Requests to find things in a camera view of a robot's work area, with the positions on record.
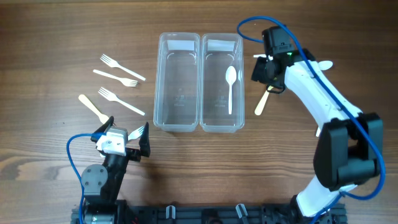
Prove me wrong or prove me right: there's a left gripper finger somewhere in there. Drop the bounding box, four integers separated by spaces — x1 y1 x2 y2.
139 122 150 157
91 116 114 137

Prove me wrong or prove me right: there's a white spoon top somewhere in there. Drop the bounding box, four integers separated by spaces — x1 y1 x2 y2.
253 54 268 58

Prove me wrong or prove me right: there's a white spoon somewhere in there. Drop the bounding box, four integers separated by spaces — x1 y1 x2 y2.
318 60 333 71
315 127 321 138
253 54 268 58
225 66 237 114

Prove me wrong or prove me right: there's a white fork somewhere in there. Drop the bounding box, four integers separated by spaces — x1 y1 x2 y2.
100 54 146 81
98 87 145 116
128 126 145 141

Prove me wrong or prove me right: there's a cream yellow spoon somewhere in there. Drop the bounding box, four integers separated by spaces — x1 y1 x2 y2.
254 86 273 116

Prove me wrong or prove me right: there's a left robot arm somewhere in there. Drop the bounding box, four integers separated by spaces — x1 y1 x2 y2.
74 117 150 223

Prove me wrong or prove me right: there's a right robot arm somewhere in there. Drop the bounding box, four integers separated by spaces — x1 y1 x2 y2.
252 26 383 223

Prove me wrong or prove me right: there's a left clear plastic container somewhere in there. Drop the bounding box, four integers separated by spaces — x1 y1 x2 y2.
154 32 200 132

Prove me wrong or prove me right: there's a clear plastic container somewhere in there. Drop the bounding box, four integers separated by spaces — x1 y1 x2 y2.
200 33 245 133
154 32 200 132

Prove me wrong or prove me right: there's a right clear plastic container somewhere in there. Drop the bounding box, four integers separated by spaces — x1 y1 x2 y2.
200 33 245 133

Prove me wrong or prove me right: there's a cream wooden fork lower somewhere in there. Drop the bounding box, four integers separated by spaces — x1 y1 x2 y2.
78 94 109 124

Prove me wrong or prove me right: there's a white fork top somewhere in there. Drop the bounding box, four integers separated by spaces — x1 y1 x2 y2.
100 54 146 81

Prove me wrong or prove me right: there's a left blue cable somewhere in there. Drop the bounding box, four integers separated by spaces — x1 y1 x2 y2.
66 133 106 224

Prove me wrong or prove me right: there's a blue cable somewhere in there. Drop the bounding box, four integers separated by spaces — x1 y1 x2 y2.
236 16 386 224
66 133 106 224

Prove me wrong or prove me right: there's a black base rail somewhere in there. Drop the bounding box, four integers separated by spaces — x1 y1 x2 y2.
70 203 346 224

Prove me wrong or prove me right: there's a right blue cable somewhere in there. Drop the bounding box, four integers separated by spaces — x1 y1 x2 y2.
236 16 386 224

